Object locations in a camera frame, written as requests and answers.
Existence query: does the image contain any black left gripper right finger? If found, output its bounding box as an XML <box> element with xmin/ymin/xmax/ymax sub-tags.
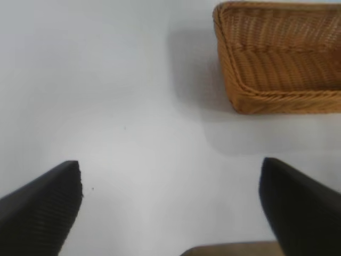
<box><xmin>259</xmin><ymin>157</ymin><xmax>341</xmax><ymax>256</ymax></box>

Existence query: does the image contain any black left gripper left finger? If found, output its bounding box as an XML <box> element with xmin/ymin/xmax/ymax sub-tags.
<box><xmin>0</xmin><ymin>159</ymin><xmax>84</xmax><ymax>256</ymax></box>

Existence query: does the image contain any brown woven wicker basket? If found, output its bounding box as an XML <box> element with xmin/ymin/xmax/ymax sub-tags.
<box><xmin>212</xmin><ymin>1</ymin><xmax>341</xmax><ymax>115</ymax></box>

